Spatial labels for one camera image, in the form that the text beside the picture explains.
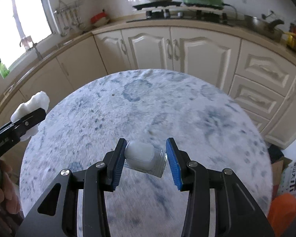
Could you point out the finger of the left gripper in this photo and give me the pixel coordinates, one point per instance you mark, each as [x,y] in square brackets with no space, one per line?
[20,129]

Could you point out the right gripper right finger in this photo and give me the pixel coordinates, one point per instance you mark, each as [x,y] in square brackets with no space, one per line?
[236,211]

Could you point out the white tissue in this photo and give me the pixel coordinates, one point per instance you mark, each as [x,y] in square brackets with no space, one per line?
[39,100]

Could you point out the small white plastic bottle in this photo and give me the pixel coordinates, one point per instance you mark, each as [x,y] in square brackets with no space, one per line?
[145,158]

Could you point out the person left hand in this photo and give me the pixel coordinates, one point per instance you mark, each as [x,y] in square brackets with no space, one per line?
[7,196]

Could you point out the orange plastic bag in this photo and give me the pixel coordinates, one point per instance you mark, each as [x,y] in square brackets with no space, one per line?
[282,212]

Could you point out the green dish soap bottle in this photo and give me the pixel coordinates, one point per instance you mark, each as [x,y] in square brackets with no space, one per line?
[4,71]

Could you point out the cardboard box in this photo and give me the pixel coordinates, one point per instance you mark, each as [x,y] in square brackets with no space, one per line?
[278,167]

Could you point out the white rice bag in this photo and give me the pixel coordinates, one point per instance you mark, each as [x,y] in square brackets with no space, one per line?
[288,180]

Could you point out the black cloth on floor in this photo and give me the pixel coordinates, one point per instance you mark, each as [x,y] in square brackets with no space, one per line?
[275,153]

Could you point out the chrome faucet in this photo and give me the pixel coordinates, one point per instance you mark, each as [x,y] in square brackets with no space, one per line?
[29,45]

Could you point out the window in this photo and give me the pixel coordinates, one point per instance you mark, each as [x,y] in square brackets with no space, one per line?
[18,19]

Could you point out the lower cream cabinets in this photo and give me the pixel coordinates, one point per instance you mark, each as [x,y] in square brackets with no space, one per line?
[258,73]

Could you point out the red white bowl stack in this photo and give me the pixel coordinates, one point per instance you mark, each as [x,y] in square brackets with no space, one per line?
[100,19]

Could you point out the black gas stove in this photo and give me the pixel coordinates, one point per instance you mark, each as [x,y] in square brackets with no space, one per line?
[177,10]

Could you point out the steel wok pan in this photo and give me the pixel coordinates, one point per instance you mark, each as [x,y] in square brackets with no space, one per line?
[264,28]

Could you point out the utensil rail with ladles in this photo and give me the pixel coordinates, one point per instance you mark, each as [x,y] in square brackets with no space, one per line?
[68,19]

